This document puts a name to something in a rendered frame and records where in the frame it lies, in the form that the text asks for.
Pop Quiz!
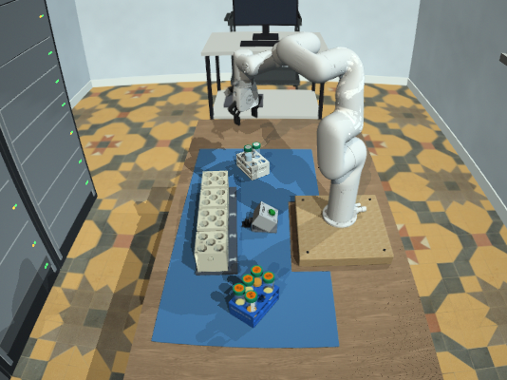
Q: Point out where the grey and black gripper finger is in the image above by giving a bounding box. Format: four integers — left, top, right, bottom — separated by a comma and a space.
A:
252, 95, 262, 118
228, 101, 240, 125

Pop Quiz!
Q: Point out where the blue tube rack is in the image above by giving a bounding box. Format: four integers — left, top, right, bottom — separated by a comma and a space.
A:
229, 280, 279, 328

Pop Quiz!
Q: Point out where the clear tube with dark green cap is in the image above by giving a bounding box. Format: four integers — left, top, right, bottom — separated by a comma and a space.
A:
244, 145, 253, 168

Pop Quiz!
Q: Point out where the blue bench mat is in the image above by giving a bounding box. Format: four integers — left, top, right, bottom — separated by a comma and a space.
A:
151, 149, 339, 348

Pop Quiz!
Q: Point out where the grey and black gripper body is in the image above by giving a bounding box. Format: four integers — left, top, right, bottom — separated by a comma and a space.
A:
233, 82, 258, 112

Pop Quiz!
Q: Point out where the white blank tube rack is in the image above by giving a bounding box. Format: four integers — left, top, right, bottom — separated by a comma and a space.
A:
236, 151, 270, 181

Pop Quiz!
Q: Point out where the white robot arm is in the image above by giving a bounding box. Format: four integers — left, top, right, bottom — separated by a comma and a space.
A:
224, 32, 366, 228

